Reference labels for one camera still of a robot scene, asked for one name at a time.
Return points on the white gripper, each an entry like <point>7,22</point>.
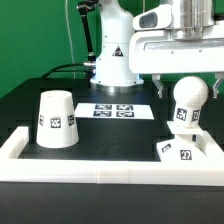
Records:
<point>154,52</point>

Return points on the white lamp bulb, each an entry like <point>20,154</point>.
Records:
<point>190,94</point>

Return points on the white lamp base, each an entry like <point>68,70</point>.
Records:
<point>181,148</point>

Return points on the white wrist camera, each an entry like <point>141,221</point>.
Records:
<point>157,18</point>

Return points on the white U-shaped fence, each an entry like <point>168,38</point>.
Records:
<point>15,169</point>

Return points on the white lamp shade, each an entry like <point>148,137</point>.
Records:
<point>57,127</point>

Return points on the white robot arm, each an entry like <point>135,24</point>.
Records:
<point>178,36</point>

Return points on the white marker sheet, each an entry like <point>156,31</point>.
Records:
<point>114,111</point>

